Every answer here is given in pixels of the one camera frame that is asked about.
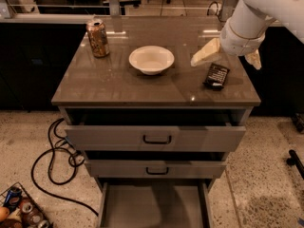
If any black caster leg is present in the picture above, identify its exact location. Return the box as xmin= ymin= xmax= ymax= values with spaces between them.
xmin=286 ymin=149 xmax=304 ymax=180

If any white paper bowl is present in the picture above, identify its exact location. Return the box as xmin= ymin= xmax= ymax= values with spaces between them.
xmin=129 ymin=46 xmax=175 ymax=75

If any middle grey drawer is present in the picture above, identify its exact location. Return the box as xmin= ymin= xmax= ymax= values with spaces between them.
xmin=85 ymin=151 xmax=225 ymax=179

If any gold soda can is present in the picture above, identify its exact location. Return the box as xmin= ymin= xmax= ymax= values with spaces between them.
xmin=86 ymin=19 xmax=109 ymax=58

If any top grey drawer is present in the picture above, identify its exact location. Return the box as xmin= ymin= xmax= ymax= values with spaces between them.
xmin=66 ymin=108 xmax=245 ymax=152

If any grey drawer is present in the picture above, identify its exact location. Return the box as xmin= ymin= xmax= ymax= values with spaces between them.
xmin=96 ymin=180 xmax=213 ymax=228
xmin=85 ymin=151 xmax=225 ymax=179
xmin=66 ymin=108 xmax=245 ymax=152

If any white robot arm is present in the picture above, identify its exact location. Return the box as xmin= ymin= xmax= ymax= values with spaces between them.
xmin=190 ymin=0 xmax=304 ymax=67

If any grey drawer cabinet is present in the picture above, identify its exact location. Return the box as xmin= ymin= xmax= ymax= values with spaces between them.
xmin=50 ymin=15 xmax=261 ymax=228

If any bottom grey drawer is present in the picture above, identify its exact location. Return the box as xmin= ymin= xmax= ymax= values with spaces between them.
xmin=96 ymin=180 xmax=213 ymax=228

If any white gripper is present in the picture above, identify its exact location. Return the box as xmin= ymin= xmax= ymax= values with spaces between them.
xmin=190 ymin=19 xmax=265 ymax=70

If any blue soda can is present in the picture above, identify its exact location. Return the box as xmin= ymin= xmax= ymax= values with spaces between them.
xmin=4 ymin=186 xmax=22 ymax=206

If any brown can in basket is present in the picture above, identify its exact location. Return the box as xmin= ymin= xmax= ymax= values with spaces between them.
xmin=19 ymin=199 xmax=44 ymax=225

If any black floor cable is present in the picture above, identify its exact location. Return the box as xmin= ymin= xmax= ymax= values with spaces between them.
xmin=30 ymin=118 xmax=100 ymax=218

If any wire basket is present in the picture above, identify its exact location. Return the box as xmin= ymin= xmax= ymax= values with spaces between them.
xmin=0 ymin=182 xmax=54 ymax=228

